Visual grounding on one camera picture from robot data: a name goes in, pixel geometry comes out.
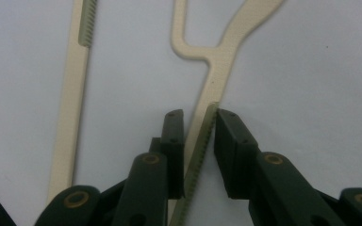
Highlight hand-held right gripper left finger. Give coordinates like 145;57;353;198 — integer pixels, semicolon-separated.
111;108;185;226

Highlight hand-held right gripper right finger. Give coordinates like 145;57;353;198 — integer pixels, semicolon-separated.
213;107;347;226

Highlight white table mat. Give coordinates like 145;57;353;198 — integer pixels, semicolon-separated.
0;0;362;226

